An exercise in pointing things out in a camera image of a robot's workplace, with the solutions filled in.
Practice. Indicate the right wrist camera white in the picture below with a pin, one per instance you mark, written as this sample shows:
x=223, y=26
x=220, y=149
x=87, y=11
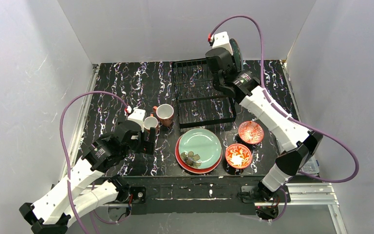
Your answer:
x=220, y=40

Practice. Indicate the dark blue glazed plate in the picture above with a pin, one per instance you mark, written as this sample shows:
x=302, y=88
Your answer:
x=237, y=55

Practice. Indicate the orange floral pattern bowl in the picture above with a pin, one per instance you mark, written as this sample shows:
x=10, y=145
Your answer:
x=238, y=156

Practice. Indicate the black wire dish rack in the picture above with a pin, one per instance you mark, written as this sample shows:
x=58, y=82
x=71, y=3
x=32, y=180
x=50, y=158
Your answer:
x=199, y=103

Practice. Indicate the small brown cup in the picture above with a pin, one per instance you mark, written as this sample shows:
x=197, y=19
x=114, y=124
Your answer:
x=151, y=122

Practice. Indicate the red teal floral plate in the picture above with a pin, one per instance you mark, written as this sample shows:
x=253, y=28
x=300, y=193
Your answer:
x=193, y=170

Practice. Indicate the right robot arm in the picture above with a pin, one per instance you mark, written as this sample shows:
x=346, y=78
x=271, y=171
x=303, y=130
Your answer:
x=246, y=89

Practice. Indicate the light green flower plate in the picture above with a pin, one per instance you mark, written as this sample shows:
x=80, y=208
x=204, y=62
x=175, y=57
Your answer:
x=199, y=149

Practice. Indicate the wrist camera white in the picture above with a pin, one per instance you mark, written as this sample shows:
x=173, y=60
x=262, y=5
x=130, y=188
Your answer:
x=220, y=40
x=136, y=115

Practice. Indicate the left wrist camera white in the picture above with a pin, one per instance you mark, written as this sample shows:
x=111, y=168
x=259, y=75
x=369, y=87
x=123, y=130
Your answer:
x=136, y=115

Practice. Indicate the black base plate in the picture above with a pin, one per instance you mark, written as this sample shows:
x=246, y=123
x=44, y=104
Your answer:
x=198, y=194

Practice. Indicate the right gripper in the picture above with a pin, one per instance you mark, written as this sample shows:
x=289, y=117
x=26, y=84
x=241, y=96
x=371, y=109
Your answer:
x=219, y=57

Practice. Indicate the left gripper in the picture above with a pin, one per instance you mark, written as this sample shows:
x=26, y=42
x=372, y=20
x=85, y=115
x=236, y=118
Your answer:
x=141, y=137

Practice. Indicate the red geometric pattern bowl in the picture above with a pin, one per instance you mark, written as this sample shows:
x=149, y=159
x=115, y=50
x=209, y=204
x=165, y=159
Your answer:
x=250, y=132

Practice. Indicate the large brown mug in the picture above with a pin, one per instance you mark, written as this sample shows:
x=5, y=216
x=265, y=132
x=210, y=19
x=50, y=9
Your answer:
x=165, y=113

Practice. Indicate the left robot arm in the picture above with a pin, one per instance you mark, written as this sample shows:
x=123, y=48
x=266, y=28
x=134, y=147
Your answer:
x=56, y=211

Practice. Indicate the clear plastic box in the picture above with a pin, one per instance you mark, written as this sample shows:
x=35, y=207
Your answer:
x=311, y=166

